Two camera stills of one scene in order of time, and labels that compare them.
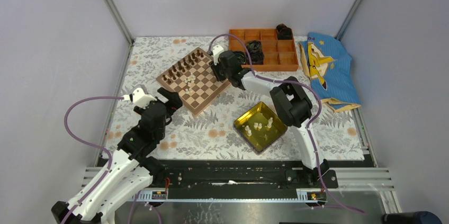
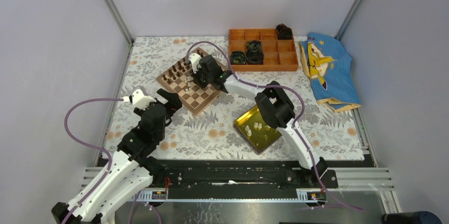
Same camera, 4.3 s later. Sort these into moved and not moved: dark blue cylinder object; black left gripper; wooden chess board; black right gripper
Moved: black right gripper
Not moved: dark blue cylinder object; black left gripper; wooden chess board
